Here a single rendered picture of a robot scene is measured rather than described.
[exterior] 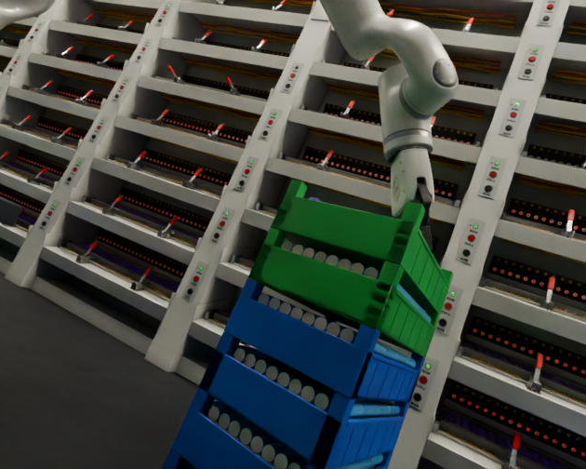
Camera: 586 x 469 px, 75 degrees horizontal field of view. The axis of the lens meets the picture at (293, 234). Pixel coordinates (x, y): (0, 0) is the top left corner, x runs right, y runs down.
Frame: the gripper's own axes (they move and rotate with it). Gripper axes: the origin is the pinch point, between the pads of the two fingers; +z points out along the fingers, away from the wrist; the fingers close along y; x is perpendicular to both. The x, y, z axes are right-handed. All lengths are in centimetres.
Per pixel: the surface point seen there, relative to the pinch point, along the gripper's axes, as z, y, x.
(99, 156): -51, -76, -96
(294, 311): 11.0, 13.0, -21.2
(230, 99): -65, -61, -42
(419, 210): -0.3, 19.5, -5.8
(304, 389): 20.1, 15.8, -20.3
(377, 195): -21.4, -43.2, 3.8
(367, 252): 4.2, 17.4, -11.9
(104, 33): -113, -84, -101
